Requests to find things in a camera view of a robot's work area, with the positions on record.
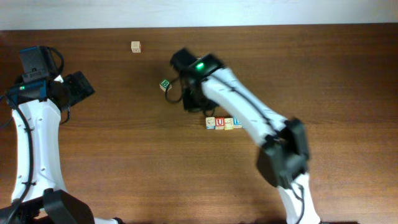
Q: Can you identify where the baseball picture wooden block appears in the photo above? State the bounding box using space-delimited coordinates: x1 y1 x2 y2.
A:
205 117 216 129

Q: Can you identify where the red U letter block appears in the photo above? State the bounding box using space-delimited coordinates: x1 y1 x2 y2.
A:
215 117 225 129

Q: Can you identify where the yellow edged wooden block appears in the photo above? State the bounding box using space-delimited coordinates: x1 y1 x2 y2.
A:
224 118 234 130

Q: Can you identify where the blue D letter block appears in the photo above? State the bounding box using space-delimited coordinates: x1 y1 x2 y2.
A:
233 117 243 128

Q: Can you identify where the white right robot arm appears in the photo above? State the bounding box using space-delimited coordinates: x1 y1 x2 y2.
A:
175 54 321 223

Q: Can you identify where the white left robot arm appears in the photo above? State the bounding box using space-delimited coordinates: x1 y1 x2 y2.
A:
1 71 122 223

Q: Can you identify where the green B letter block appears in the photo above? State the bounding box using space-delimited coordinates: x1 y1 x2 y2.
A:
159 79 172 92

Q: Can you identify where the plain wooden block far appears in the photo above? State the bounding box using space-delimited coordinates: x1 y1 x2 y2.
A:
131 41 142 54

